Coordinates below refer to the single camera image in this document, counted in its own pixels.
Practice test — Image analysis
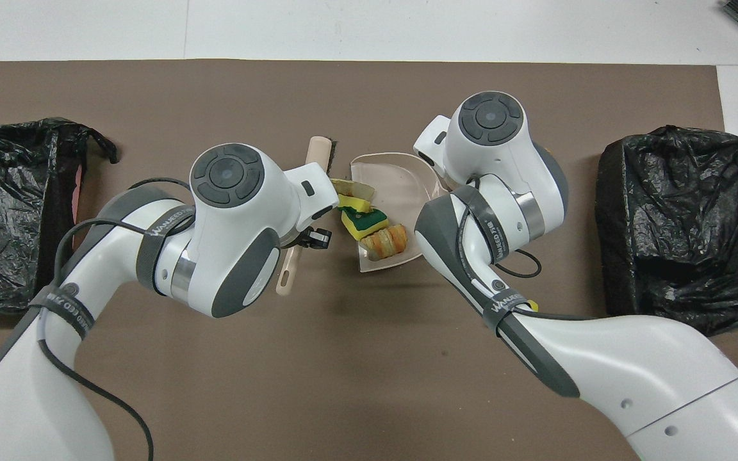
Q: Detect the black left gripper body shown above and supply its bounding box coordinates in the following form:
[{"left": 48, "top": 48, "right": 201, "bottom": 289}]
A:
[{"left": 279, "top": 227, "right": 332, "bottom": 250}]

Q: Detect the yellow green sponge piece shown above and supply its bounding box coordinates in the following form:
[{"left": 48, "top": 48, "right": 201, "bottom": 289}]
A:
[{"left": 341, "top": 208, "right": 390, "bottom": 243}]

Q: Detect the pale bread chunk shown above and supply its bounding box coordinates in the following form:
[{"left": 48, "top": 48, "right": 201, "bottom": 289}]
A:
[{"left": 334, "top": 179, "right": 377, "bottom": 202}]

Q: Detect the braided pastry piece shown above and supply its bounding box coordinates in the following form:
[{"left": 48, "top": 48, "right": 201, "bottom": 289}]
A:
[{"left": 361, "top": 223, "right": 410, "bottom": 262}]

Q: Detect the beige hand brush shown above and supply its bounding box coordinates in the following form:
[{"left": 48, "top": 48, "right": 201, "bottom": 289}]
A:
[{"left": 275, "top": 135, "right": 339, "bottom": 297}]

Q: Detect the beige plastic dustpan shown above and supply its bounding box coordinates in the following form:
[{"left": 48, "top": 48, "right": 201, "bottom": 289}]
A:
[{"left": 349, "top": 152, "right": 448, "bottom": 275}]

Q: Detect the black bag lined pink bin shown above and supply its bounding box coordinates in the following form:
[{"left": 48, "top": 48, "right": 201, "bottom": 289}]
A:
[{"left": 0, "top": 117, "right": 119, "bottom": 314}]

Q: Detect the brown paper table mat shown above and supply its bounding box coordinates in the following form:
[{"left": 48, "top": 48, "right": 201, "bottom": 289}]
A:
[{"left": 0, "top": 60, "right": 738, "bottom": 461}]

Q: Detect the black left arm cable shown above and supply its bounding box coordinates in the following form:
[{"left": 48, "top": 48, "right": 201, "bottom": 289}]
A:
[{"left": 39, "top": 178, "right": 192, "bottom": 461}]

